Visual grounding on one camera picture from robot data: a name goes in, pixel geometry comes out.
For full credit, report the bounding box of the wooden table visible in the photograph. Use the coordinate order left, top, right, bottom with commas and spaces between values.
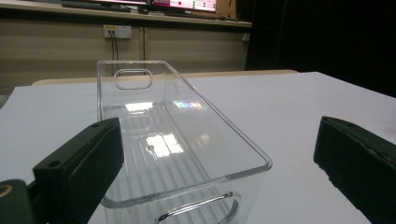
31, 69, 299, 87

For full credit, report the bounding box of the black keyboard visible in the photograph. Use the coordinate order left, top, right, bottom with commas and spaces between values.
61, 1, 132, 13

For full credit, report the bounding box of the black wall cable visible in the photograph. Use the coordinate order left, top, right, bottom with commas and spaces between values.
109, 30, 116, 77
113, 30, 120, 71

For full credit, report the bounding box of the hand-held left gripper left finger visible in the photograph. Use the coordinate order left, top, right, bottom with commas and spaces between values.
32, 117, 125, 224

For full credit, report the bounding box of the computer monitor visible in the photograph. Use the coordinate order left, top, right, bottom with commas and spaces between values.
92, 0, 218, 13

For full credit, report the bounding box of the white wall socket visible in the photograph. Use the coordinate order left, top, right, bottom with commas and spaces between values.
103, 24, 133, 40

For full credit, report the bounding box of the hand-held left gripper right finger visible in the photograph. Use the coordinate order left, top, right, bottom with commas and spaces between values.
313, 116, 396, 224

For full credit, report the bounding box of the wooden wall desk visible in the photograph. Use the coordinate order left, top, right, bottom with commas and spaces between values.
0, 0, 253, 30

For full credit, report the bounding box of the cardboard box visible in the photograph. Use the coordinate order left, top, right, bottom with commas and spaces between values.
216, 0, 237, 19

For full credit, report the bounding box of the clear plastic storage container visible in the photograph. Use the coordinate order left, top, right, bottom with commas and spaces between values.
96, 60, 274, 224

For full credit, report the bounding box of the black curtain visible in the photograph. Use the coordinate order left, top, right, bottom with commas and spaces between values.
245, 0, 396, 98

